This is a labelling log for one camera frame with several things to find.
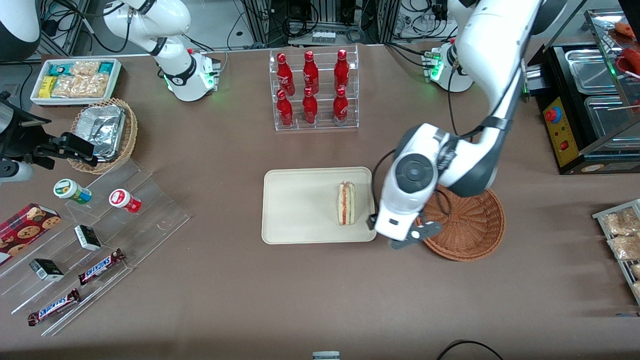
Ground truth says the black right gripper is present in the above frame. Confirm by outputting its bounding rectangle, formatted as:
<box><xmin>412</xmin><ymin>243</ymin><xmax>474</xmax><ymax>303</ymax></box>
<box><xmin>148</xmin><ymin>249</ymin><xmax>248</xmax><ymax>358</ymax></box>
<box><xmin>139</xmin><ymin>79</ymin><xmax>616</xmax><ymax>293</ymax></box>
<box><xmin>0</xmin><ymin>100</ymin><xmax>99</xmax><ymax>169</ymax></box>

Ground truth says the triangular sandwich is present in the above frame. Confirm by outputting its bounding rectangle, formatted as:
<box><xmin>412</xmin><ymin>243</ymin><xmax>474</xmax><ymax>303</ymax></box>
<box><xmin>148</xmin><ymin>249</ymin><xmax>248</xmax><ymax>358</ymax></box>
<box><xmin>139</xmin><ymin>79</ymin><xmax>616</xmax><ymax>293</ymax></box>
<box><xmin>336</xmin><ymin>181</ymin><xmax>356</xmax><ymax>226</ymax></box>

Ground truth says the small tan wicker basket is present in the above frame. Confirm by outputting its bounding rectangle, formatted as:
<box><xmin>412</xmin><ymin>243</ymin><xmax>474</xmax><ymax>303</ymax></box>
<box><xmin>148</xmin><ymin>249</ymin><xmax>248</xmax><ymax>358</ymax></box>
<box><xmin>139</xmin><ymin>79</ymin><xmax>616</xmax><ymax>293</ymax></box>
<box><xmin>67</xmin><ymin>98</ymin><xmax>139</xmax><ymax>175</ymax></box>

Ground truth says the cream plastic tray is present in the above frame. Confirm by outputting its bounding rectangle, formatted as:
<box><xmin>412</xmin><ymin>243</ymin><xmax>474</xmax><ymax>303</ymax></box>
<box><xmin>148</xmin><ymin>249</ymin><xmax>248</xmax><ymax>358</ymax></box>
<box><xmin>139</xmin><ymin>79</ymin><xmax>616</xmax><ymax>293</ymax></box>
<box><xmin>261</xmin><ymin>167</ymin><xmax>377</xmax><ymax>245</ymax></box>

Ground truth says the large brown wicker basket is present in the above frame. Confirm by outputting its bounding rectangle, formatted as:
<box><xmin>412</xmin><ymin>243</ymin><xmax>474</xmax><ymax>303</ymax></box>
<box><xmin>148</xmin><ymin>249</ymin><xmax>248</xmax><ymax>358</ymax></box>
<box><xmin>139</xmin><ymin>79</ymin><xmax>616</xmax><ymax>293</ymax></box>
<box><xmin>415</xmin><ymin>184</ymin><xmax>506</xmax><ymax>262</ymax></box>

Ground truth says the aluminium foil container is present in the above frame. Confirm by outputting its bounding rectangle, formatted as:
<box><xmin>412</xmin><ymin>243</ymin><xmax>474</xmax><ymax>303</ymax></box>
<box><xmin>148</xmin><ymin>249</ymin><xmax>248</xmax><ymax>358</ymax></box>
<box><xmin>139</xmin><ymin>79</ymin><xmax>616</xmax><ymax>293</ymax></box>
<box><xmin>75</xmin><ymin>104</ymin><xmax>127</xmax><ymax>162</ymax></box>

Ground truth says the green lid white cup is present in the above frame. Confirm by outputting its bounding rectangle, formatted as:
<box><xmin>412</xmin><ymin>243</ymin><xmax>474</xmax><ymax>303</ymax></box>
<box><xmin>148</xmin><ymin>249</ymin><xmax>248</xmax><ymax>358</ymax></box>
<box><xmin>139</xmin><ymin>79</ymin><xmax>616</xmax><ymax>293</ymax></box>
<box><xmin>53</xmin><ymin>178</ymin><xmax>93</xmax><ymax>205</ymax></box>

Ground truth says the white rectangular snack bin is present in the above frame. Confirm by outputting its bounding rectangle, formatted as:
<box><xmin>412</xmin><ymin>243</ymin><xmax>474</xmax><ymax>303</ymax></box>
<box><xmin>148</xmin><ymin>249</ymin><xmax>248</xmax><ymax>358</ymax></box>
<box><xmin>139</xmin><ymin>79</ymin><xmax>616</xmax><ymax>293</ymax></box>
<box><xmin>30</xmin><ymin>58</ymin><xmax>123</xmax><ymax>108</ymax></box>

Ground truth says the large clear cracker bag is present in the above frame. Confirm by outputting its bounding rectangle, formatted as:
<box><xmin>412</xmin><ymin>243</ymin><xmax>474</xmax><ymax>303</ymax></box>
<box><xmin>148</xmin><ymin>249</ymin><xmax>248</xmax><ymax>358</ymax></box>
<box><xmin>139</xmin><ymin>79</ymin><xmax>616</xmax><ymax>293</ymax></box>
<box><xmin>52</xmin><ymin>73</ymin><xmax>109</xmax><ymax>99</ymax></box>

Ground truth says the red lid cup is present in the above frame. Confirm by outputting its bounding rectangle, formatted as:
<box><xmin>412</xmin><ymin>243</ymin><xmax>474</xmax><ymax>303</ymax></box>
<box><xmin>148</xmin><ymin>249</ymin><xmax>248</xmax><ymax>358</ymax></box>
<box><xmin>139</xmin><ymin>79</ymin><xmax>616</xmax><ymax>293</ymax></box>
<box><xmin>109</xmin><ymin>189</ymin><xmax>142</xmax><ymax>214</ymax></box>

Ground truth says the small clear cracker bag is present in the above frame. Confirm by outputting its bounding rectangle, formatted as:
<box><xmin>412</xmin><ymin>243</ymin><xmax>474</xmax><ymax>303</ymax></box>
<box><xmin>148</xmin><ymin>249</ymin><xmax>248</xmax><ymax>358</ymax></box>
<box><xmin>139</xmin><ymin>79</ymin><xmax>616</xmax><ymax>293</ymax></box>
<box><xmin>70</xmin><ymin>61</ymin><xmax>102</xmax><ymax>79</ymax></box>

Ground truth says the small black carton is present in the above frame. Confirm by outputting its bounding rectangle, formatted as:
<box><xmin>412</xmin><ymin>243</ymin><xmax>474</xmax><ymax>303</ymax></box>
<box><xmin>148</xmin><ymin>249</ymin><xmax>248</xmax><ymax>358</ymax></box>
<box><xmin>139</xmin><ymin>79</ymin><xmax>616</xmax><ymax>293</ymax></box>
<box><xmin>74</xmin><ymin>225</ymin><xmax>102</xmax><ymax>252</ymax></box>
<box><xmin>29</xmin><ymin>258</ymin><xmax>65</xmax><ymax>282</ymax></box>

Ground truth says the red cookie box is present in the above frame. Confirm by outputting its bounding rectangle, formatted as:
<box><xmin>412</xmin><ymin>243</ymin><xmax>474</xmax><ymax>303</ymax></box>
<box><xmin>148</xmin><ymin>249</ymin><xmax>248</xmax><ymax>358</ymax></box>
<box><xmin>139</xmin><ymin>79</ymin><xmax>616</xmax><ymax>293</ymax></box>
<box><xmin>0</xmin><ymin>203</ymin><xmax>62</xmax><ymax>266</ymax></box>

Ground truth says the clear acrylic step display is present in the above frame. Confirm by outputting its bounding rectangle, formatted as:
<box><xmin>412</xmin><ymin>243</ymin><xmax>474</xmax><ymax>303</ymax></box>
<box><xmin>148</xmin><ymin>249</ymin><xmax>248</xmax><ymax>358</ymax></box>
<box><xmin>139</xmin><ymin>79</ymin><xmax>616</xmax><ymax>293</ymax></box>
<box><xmin>0</xmin><ymin>157</ymin><xmax>191</xmax><ymax>337</ymax></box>

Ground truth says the red cola bottle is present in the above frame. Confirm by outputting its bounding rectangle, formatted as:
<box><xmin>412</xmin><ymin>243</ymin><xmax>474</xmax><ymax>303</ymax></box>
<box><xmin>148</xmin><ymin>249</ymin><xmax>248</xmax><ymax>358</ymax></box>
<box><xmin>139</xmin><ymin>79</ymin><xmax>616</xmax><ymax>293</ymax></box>
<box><xmin>302</xmin><ymin>87</ymin><xmax>319</xmax><ymax>125</ymax></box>
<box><xmin>334</xmin><ymin>48</ymin><xmax>350</xmax><ymax>92</ymax></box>
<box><xmin>276</xmin><ymin>90</ymin><xmax>294</xmax><ymax>127</ymax></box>
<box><xmin>276</xmin><ymin>52</ymin><xmax>296</xmax><ymax>96</ymax></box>
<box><xmin>333</xmin><ymin>86</ymin><xmax>349</xmax><ymax>125</ymax></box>
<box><xmin>302</xmin><ymin>50</ymin><xmax>320</xmax><ymax>94</ymax></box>

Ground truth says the brown snickers bar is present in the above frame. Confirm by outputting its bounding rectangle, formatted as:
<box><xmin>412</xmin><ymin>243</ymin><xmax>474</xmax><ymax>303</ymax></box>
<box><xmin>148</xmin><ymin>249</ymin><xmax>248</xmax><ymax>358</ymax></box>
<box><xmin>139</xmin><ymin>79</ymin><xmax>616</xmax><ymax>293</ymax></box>
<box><xmin>27</xmin><ymin>288</ymin><xmax>82</xmax><ymax>327</ymax></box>
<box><xmin>77</xmin><ymin>248</ymin><xmax>126</xmax><ymax>286</ymax></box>

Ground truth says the clear acrylic bottle rack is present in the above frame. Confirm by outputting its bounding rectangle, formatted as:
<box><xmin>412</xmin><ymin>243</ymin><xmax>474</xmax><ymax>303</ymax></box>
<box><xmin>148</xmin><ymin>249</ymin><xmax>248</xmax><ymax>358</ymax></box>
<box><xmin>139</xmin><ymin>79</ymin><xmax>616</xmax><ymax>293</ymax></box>
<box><xmin>269</xmin><ymin>45</ymin><xmax>360</xmax><ymax>132</ymax></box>

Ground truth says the black food warmer machine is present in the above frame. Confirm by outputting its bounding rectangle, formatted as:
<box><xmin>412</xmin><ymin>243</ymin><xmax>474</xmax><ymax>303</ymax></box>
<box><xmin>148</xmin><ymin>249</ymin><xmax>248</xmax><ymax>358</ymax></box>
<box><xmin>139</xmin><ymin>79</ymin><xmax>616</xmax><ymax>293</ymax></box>
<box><xmin>522</xmin><ymin>7</ymin><xmax>640</xmax><ymax>176</ymax></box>

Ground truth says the clear nut snack bag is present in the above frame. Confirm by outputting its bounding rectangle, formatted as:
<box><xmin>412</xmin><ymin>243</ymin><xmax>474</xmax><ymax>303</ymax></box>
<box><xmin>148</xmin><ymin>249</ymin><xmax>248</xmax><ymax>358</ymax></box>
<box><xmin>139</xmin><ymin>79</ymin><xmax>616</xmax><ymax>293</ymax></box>
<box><xmin>600</xmin><ymin>208</ymin><xmax>640</xmax><ymax>236</ymax></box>
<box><xmin>607</xmin><ymin>234</ymin><xmax>640</xmax><ymax>261</ymax></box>

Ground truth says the steel warmer pan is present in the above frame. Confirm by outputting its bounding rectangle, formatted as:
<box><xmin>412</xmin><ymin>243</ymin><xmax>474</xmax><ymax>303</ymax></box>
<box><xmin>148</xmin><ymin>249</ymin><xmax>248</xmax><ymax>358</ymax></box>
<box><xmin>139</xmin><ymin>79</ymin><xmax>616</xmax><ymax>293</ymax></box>
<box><xmin>584</xmin><ymin>95</ymin><xmax>640</xmax><ymax>151</ymax></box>
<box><xmin>565</xmin><ymin>49</ymin><xmax>621</xmax><ymax>96</ymax></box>

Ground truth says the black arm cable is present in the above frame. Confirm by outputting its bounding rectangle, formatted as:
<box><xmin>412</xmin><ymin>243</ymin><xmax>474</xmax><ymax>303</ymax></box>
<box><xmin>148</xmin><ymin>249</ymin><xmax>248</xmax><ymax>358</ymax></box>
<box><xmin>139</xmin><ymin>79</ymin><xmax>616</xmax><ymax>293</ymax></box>
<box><xmin>371</xmin><ymin>0</ymin><xmax>531</xmax><ymax>221</ymax></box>

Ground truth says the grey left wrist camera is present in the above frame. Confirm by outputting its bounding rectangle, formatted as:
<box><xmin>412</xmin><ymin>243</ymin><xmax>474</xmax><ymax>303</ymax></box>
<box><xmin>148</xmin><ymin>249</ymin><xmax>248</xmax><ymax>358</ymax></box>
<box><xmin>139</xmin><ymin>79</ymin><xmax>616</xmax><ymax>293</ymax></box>
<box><xmin>388</xmin><ymin>220</ymin><xmax>444</xmax><ymax>250</ymax></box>

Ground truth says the black floor cable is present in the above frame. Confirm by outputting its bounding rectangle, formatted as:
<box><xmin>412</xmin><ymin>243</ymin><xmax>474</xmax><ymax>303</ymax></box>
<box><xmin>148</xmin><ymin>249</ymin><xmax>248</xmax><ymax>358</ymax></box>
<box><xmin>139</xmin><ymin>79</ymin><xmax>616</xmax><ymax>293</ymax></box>
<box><xmin>436</xmin><ymin>340</ymin><xmax>505</xmax><ymax>360</ymax></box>

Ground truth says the aluminium equipment frame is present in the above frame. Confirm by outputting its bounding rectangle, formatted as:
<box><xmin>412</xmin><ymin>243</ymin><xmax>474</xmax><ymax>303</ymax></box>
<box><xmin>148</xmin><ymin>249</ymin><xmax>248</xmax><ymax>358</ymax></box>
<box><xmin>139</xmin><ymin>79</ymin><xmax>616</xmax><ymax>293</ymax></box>
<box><xmin>245</xmin><ymin>0</ymin><xmax>401</xmax><ymax>47</ymax></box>

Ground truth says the grey wire rack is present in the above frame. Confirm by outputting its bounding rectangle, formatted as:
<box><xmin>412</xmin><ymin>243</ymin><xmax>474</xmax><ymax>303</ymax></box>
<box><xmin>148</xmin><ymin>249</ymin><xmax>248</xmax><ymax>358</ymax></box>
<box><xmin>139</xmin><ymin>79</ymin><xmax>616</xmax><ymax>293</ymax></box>
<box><xmin>592</xmin><ymin>199</ymin><xmax>640</xmax><ymax>306</ymax></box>

